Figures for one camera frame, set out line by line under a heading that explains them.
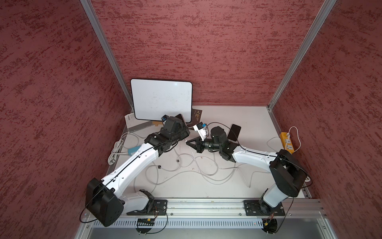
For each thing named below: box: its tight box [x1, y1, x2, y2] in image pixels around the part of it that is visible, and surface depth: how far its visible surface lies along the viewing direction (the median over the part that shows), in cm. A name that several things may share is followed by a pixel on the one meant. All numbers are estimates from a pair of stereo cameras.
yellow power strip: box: [280, 131, 295, 155], surface depth 99 cm
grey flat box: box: [124, 112, 154, 133], surface depth 109 cm
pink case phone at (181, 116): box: [174, 113, 188, 127], surface depth 83 cm
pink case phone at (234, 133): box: [227, 123, 242, 142], surface depth 108 cm
